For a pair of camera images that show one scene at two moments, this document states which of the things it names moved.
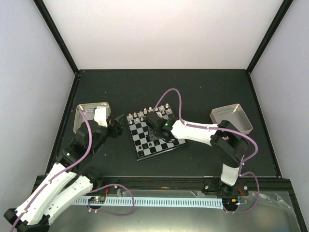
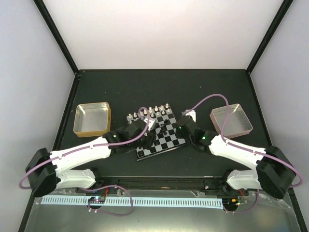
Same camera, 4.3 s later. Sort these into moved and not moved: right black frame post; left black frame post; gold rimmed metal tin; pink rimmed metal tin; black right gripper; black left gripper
Moved: black left gripper; black right gripper
Not moved: right black frame post; left black frame post; gold rimmed metal tin; pink rimmed metal tin
